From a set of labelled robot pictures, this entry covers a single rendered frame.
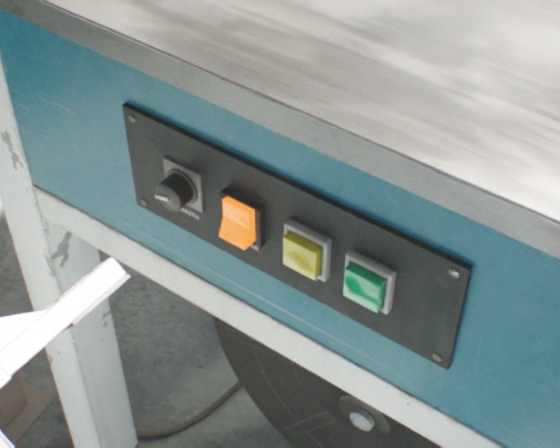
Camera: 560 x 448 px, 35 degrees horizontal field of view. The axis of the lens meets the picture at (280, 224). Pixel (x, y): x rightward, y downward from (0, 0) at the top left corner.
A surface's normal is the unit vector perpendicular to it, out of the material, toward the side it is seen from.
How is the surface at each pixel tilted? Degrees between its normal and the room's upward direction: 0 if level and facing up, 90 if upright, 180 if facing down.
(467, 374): 90
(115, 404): 90
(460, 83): 0
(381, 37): 0
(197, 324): 0
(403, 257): 90
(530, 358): 90
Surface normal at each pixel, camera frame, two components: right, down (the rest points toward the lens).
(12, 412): 0.88, 0.33
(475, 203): -0.58, 0.57
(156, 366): 0.00, -0.72
